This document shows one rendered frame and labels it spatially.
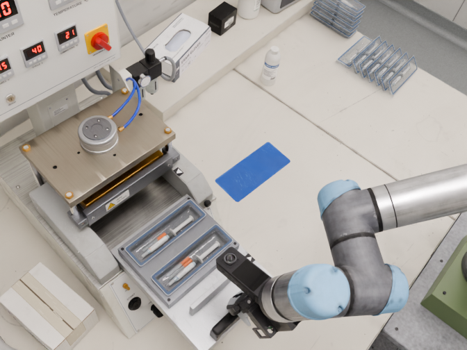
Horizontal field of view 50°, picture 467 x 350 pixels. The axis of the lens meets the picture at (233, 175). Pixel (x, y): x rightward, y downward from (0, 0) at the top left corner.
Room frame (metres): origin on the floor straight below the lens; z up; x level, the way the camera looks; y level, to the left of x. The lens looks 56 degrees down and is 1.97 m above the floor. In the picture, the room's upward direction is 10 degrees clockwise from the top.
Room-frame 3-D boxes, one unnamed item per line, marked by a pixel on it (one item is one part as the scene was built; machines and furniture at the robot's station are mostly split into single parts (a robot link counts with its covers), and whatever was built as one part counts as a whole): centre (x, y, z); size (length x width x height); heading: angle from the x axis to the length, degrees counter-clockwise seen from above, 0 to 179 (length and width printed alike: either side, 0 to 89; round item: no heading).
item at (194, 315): (0.43, 0.05, 0.97); 0.30 x 0.22 x 0.08; 53
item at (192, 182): (0.68, 0.15, 0.97); 0.26 x 0.05 x 0.07; 53
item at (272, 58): (1.24, -0.06, 0.82); 0.05 x 0.05 x 0.14
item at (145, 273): (0.46, 0.09, 0.98); 0.20 x 0.17 x 0.03; 143
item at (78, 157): (0.65, 0.31, 1.08); 0.31 x 0.24 x 0.13; 143
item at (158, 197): (0.64, 0.32, 0.93); 0.46 x 0.35 x 0.01; 53
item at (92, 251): (0.46, 0.32, 0.97); 0.25 x 0.05 x 0.07; 53
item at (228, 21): (1.42, 0.13, 0.83); 0.09 x 0.06 x 0.07; 151
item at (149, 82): (0.87, 0.26, 1.05); 0.15 x 0.05 x 0.15; 143
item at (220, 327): (0.35, -0.06, 0.99); 0.15 x 0.02 x 0.04; 143
